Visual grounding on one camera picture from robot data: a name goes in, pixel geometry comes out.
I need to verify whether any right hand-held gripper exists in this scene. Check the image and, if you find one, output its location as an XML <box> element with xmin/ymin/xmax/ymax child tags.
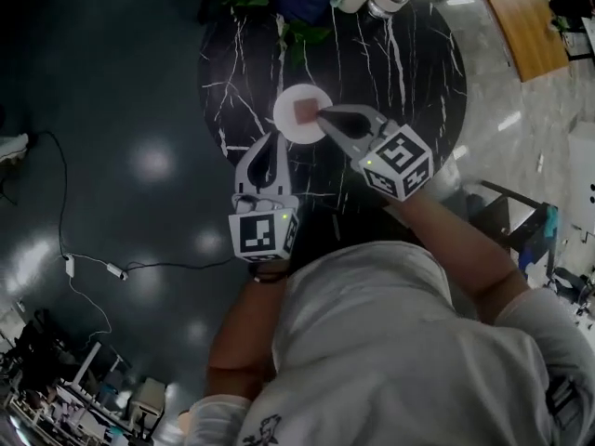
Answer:
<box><xmin>315</xmin><ymin>105</ymin><xmax>434</xmax><ymax>202</ymax></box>

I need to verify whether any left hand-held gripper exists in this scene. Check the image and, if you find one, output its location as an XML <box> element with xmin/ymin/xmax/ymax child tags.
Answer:
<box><xmin>228</xmin><ymin>132</ymin><xmax>299</xmax><ymax>264</ymax></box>

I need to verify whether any brown square food piece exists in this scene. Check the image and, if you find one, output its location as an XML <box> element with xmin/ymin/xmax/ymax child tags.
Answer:
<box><xmin>292</xmin><ymin>98</ymin><xmax>320</xmax><ymax>125</ymax></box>

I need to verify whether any small white round plate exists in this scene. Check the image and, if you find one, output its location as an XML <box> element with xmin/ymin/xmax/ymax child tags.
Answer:
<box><xmin>272</xmin><ymin>85</ymin><xmax>334</xmax><ymax>146</ymax></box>

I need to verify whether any person's left forearm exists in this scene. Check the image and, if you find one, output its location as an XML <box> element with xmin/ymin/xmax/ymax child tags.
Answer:
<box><xmin>204</xmin><ymin>271</ymin><xmax>290</xmax><ymax>398</ymax></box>

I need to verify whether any person's right forearm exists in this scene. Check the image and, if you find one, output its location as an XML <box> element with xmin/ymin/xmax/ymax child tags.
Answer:
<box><xmin>394</xmin><ymin>183</ymin><xmax>532</xmax><ymax>325</ymax></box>

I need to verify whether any black wristband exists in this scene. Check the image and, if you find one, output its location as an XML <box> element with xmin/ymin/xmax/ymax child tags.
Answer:
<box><xmin>248</xmin><ymin>260</ymin><xmax>290</xmax><ymax>285</ymax></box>

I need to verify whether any curved wooden desk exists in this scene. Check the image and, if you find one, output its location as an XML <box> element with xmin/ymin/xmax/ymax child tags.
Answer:
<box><xmin>469</xmin><ymin>0</ymin><xmax>571</xmax><ymax>83</ymax></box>

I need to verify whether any teal cloth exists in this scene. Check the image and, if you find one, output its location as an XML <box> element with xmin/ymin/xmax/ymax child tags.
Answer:
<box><xmin>542</xmin><ymin>204</ymin><xmax>561</xmax><ymax>242</ymax></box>

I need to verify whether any white side cabinet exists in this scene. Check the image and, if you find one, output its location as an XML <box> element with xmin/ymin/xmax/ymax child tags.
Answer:
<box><xmin>565</xmin><ymin>132</ymin><xmax>595</xmax><ymax>234</ymax></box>

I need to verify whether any black office chair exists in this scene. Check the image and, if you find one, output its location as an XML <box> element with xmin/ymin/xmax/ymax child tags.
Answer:
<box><xmin>548</xmin><ymin>0</ymin><xmax>595</xmax><ymax>62</ymax></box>

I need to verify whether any grey chair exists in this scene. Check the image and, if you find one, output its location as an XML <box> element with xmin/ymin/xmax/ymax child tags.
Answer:
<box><xmin>126</xmin><ymin>376</ymin><xmax>167</xmax><ymax>439</ymax></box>

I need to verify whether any cluttered workbench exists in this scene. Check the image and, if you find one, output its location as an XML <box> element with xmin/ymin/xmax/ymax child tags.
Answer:
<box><xmin>0</xmin><ymin>341</ymin><xmax>132</xmax><ymax>446</ymax></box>

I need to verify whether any black metal frame stand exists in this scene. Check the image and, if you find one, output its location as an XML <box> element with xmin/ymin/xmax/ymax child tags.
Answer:
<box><xmin>467</xmin><ymin>179</ymin><xmax>559</xmax><ymax>269</ymax></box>

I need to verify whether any black floor cable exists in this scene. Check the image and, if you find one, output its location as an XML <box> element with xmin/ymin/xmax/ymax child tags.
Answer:
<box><xmin>27</xmin><ymin>130</ymin><xmax>239</xmax><ymax>274</ymax></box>

